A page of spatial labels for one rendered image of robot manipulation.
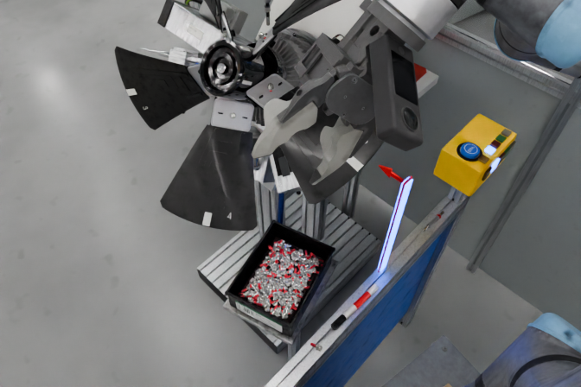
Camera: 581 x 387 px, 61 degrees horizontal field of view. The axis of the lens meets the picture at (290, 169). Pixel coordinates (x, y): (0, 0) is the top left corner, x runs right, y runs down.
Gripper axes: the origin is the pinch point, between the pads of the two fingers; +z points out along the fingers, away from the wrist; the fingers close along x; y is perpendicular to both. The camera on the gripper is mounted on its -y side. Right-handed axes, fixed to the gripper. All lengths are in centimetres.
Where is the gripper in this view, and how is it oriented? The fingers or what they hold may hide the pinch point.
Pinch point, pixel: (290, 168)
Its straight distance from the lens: 57.1
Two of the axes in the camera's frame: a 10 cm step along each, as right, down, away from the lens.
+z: -6.1, 7.1, 3.4
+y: -3.2, -6.2, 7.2
